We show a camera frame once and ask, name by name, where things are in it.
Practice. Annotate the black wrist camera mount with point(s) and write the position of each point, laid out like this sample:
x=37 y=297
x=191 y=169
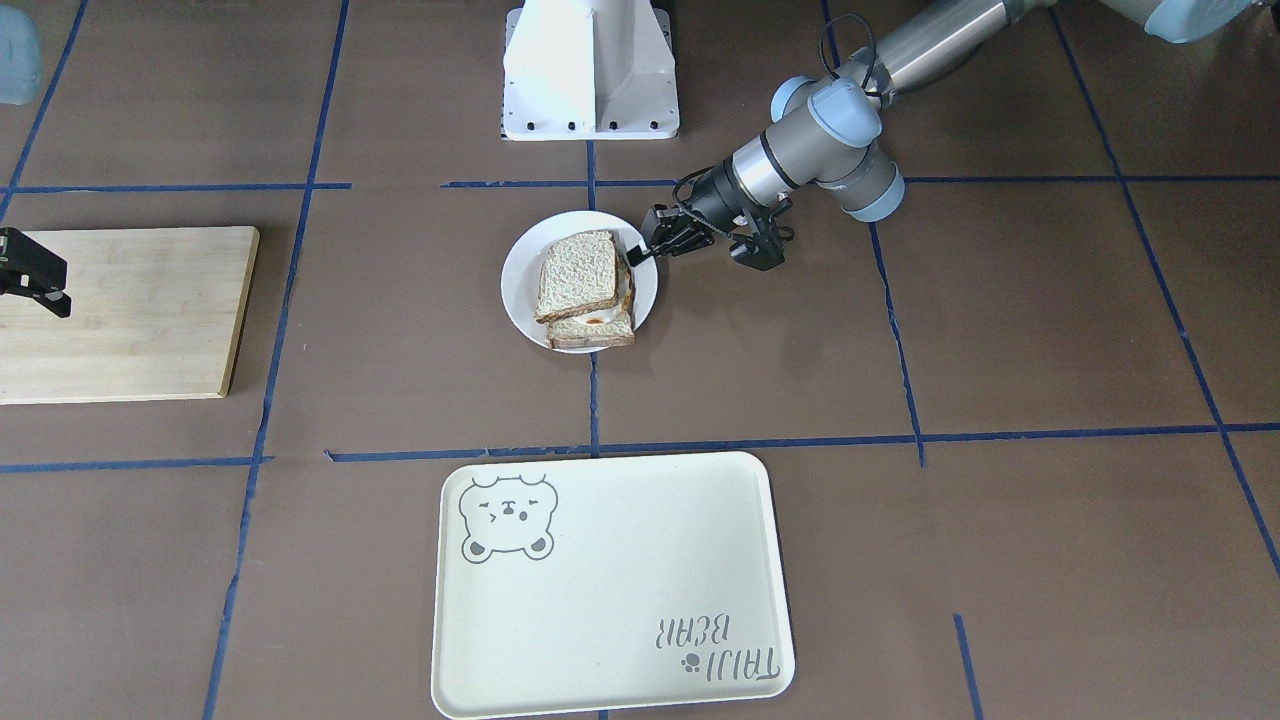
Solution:
x=763 y=246

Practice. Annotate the white round plate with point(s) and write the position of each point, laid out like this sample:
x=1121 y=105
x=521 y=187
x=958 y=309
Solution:
x=519 y=282

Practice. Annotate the wooden cutting board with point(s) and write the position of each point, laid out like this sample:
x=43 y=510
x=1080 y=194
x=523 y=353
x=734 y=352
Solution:
x=157 y=314

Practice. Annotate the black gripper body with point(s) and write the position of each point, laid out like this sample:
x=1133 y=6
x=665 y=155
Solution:
x=712 y=202

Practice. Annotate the cream bear tray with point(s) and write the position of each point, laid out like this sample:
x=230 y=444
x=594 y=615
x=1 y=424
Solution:
x=598 y=584

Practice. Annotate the bread slice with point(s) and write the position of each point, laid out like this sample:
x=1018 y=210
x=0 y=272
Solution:
x=581 y=274
x=569 y=333

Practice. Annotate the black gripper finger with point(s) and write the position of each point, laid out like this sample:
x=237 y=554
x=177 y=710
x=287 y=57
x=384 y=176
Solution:
x=56 y=301
x=28 y=267
x=670 y=246
x=664 y=226

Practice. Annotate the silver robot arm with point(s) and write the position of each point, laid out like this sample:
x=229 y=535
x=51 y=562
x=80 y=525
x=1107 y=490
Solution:
x=824 y=131

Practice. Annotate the fried egg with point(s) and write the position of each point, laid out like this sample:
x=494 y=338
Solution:
x=610 y=314

